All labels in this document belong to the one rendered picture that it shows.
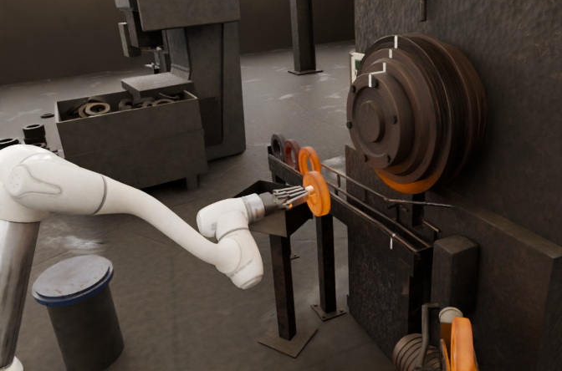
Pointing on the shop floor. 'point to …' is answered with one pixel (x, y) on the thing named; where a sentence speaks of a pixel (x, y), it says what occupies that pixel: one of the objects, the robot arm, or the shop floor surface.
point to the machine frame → (505, 353)
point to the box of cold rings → (135, 137)
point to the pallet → (33, 136)
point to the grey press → (186, 33)
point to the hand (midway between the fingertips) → (315, 189)
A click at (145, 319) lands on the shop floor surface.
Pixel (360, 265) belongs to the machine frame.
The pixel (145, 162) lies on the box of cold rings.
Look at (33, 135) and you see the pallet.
